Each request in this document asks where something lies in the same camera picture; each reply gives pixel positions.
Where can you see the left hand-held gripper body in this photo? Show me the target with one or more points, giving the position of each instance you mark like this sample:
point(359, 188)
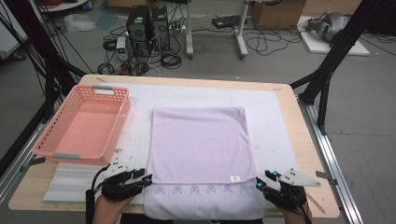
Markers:
point(120, 188)

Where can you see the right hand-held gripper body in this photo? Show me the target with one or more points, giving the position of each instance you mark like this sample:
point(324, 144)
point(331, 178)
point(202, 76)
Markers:
point(286, 196)

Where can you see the lilac patterned towel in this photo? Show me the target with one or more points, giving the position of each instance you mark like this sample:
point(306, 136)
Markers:
point(202, 146)

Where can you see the pink plastic basket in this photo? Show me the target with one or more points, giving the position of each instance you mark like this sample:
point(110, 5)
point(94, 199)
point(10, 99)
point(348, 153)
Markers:
point(87, 130)

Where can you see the person's right hand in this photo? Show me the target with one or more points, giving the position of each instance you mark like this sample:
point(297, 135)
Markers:
point(297, 216)

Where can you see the person's left hand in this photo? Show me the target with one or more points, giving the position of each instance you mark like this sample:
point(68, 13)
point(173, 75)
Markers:
point(109, 213)

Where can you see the thin wooden stick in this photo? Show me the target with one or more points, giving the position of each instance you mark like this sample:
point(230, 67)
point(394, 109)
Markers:
point(317, 204)

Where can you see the white grid foam mat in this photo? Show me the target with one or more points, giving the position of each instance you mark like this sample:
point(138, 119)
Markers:
point(202, 95)

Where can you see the white bench power supply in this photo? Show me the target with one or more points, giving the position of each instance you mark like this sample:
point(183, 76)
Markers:
point(121, 46)

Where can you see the white floor board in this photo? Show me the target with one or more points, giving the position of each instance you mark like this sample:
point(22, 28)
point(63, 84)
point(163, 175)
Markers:
point(317, 46)

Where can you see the black computer tower green label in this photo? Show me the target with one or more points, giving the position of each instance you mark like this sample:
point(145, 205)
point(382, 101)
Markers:
point(138, 28)

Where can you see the white power strip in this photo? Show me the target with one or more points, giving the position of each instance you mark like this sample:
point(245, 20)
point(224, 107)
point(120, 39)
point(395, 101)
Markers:
point(177, 28)

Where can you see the teal sheet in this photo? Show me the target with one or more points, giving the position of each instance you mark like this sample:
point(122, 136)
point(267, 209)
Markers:
point(107, 19)

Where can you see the cardboard box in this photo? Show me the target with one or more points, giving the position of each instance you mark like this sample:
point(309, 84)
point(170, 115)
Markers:
point(330, 6)
point(277, 15)
point(127, 3)

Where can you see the grey rounded machine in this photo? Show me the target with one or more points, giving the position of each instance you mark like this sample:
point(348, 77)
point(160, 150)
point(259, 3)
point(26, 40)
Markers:
point(330, 26)

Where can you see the black flat box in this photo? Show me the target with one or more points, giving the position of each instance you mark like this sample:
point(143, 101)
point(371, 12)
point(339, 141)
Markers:
point(227, 21)

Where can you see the clear plastic bag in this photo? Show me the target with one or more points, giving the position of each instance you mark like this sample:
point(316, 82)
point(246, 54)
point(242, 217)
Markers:
point(79, 23)

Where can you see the white round table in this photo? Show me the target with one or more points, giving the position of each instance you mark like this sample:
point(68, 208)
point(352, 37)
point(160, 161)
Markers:
point(62, 5)

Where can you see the white cabinet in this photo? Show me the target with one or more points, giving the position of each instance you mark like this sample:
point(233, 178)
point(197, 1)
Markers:
point(9, 34)

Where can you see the grey metal bracket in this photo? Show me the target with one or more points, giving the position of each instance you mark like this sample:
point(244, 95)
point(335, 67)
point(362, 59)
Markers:
point(34, 162)
point(325, 176)

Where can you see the aluminium rail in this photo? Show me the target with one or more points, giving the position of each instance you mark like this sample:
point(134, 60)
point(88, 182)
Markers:
point(333, 174)
point(15, 175)

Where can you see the white desk frame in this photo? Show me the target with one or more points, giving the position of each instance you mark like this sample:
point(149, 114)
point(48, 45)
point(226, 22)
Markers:
point(189, 31)

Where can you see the black metal frame stand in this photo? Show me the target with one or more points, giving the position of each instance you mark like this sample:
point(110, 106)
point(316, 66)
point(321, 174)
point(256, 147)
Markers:
point(40, 46)
point(342, 40)

